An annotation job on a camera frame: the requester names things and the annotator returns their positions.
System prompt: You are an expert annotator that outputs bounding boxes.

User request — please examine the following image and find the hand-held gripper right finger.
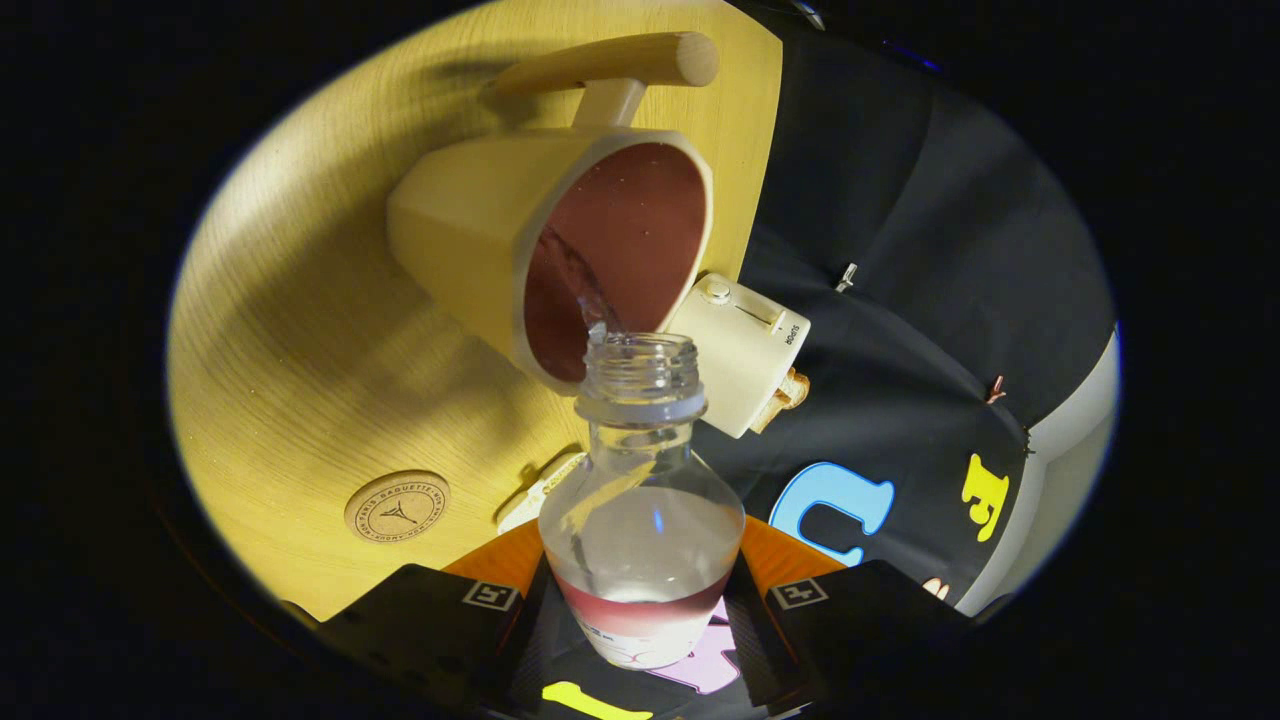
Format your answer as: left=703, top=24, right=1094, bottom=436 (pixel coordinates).
left=722, top=515, right=976, bottom=713

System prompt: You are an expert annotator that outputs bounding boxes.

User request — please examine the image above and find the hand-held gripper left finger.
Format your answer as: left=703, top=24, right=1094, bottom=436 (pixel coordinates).
left=318, top=517, right=561, bottom=713

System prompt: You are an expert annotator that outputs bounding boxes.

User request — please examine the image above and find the clear juice bottle pink label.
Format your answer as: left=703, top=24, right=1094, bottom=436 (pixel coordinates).
left=538, top=332, right=747, bottom=671

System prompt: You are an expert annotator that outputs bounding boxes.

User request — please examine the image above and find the round cork coaster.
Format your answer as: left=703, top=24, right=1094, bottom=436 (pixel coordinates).
left=344, top=470, right=452, bottom=544

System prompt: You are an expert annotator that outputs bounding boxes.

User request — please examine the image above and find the beige cup wooden handle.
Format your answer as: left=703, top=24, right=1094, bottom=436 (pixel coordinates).
left=387, top=32, right=721, bottom=396

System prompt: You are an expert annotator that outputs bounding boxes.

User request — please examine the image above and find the white divided snack tray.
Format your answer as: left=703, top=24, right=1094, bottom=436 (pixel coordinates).
left=497, top=452, right=586, bottom=534

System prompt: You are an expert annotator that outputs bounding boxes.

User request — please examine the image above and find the cream toaster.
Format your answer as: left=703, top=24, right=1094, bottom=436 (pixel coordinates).
left=665, top=272, right=812, bottom=439

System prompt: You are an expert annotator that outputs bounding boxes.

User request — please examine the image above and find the wooden table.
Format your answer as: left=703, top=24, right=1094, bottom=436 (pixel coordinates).
left=167, top=0, right=784, bottom=623

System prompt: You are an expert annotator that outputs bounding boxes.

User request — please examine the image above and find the black backdrop cloth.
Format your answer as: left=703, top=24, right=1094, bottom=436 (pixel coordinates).
left=510, top=10, right=1116, bottom=720

